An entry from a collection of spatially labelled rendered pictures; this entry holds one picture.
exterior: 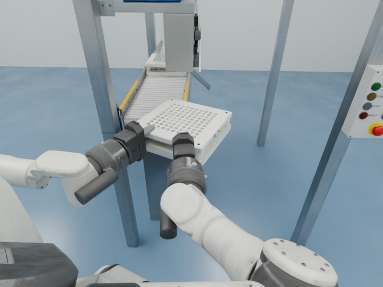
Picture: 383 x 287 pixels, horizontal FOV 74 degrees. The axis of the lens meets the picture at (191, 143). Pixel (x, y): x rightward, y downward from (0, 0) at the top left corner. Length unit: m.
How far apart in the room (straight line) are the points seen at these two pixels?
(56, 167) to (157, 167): 0.89
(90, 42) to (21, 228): 0.75
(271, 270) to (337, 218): 1.76
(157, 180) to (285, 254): 1.24
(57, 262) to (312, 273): 0.22
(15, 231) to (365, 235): 1.91
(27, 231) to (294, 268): 0.28
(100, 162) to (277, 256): 0.45
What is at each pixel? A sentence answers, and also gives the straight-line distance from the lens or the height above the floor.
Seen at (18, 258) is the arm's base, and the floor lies 1.22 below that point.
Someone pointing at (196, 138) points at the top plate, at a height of 0.97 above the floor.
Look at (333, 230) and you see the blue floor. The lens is 1.93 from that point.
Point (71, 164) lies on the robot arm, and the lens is 0.60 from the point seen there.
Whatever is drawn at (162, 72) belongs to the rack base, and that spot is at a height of 0.86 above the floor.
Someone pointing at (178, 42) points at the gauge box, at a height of 1.15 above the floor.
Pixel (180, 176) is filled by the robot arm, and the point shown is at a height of 1.00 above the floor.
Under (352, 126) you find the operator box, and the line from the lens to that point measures 1.11.
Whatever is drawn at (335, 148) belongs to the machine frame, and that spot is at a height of 0.75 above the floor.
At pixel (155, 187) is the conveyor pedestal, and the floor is 0.30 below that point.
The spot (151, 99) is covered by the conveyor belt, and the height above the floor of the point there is 0.84.
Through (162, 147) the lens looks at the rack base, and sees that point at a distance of 0.76.
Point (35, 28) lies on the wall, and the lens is 5.01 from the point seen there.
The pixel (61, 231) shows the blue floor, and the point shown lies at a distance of 1.88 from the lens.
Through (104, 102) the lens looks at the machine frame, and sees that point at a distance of 1.05.
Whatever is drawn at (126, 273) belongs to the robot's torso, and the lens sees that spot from 0.87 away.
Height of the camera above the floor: 1.36
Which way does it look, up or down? 34 degrees down
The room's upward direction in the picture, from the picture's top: 1 degrees clockwise
